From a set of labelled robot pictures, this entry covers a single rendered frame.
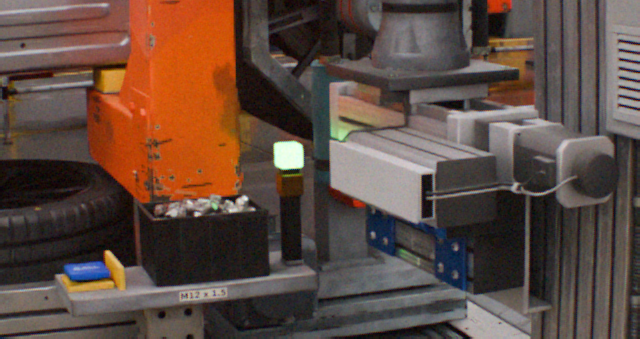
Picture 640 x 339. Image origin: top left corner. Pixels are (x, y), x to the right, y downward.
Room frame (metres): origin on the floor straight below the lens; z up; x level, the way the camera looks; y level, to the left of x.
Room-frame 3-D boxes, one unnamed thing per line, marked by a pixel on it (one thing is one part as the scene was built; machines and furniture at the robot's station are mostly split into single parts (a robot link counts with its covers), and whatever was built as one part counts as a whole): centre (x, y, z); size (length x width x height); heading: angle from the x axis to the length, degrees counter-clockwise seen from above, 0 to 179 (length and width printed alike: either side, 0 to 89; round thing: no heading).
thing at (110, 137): (2.76, 0.36, 0.69); 0.52 x 0.17 x 0.35; 20
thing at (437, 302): (3.13, -0.05, 0.13); 0.50 x 0.36 x 0.10; 110
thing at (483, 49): (2.81, -0.34, 0.83); 0.04 x 0.04 x 0.16
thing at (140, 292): (2.22, 0.24, 0.44); 0.43 x 0.17 x 0.03; 110
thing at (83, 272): (2.16, 0.40, 0.47); 0.07 x 0.07 x 0.02; 20
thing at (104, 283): (2.16, 0.40, 0.45); 0.08 x 0.08 x 0.01; 20
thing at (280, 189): (2.29, 0.05, 0.59); 0.04 x 0.04 x 0.04; 20
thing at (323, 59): (2.69, -0.02, 0.83); 0.04 x 0.04 x 0.16
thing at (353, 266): (3.13, -0.05, 0.32); 0.40 x 0.30 x 0.28; 110
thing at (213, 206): (2.23, 0.20, 0.51); 0.20 x 0.14 x 0.13; 108
